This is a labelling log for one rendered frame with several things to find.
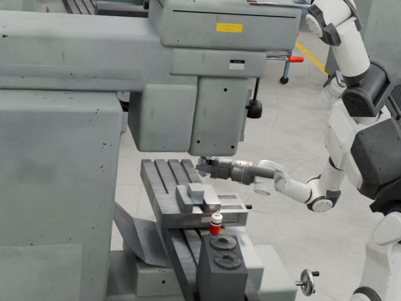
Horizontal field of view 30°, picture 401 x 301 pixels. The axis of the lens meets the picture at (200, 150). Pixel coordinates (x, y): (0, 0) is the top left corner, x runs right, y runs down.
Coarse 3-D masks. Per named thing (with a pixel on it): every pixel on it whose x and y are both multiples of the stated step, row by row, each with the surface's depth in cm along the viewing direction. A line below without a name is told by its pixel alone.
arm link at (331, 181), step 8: (328, 160) 278; (328, 168) 278; (320, 176) 289; (328, 176) 279; (336, 176) 277; (344, 176) 278; (320, 184) 285; (328, 184) 281; (336, 184) 280; (328, 192) 283; (336, 192) 283; (320, 200) 283; (328, 200) 284; (336, 200) 285; (320, 208) 287; (328, 208) 287
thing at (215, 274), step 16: (208, 240) 251; (224, 240) 251; (208, 256) 243; (224, 256) 242; (240, 256) 245; (208, 272) 239; (224, 272) 236; (240, 272) 237; (208, 288) 238; (224, 288) 238; (240, 288) 239
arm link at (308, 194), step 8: (296, 184) 283; (304, 184) 288; (312, 184) 290; (288, 192) 282; (296, 192) 283; (304, 192) 285; (312, 192) 288; (320, 192) 286; (296, 200) 286; (304, 200) 286; (312, 200) 286; (312, 208) 288
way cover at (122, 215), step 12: (120, 216) 288; (132, 228) 292; (144, 228) 298; (156, 228) 302; (144, 240) 290; (156, 240) 293; (144, 252) 282; (156, 252) 285; (156, 264) 278; (168, 264) 281
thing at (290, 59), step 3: (267, 57) 255; (270, 57) 255; (273, 57) 256; (276, 57) 256; (279, 57) 256; (282, 57) 257; (285, 57) 257; (288, 57) 257; (291, 57) 257; (294, 57) 257; (297, 57) 258; (300, 57) 258; (285, 60) 258; (288, 60) 258; (291, 60) 257; (294, 60) 257; (297, 60) 258; (300, 60) 258; (303, 60) 259
